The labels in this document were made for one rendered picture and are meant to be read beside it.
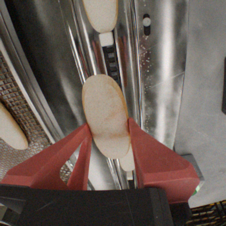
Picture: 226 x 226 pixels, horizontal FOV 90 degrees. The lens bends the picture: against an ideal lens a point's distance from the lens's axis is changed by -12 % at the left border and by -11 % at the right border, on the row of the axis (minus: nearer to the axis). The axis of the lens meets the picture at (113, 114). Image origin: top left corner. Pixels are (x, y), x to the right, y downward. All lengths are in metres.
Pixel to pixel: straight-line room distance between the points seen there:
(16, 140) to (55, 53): 0.14
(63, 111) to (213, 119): 0.30
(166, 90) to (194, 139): 0.18
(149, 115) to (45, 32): 0.19
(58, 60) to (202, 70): 0.23
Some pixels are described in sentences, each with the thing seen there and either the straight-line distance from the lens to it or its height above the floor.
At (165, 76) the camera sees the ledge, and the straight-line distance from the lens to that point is 0.17.
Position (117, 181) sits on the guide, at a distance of 0.36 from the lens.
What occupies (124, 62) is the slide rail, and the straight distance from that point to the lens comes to 0.17.
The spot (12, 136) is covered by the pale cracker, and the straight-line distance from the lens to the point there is 0.22.
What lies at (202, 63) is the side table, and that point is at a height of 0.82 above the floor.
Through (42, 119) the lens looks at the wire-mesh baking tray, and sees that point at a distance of 0.18.
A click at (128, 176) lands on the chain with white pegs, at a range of 0.32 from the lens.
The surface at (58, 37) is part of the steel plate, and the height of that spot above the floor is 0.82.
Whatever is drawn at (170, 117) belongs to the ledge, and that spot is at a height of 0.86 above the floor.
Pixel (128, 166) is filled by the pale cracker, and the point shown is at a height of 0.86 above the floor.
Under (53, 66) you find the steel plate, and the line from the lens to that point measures 0.23.
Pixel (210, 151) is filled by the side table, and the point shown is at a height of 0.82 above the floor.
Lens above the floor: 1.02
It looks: 55 degrees down
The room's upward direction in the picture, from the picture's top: 177 degrees counter-clockwise
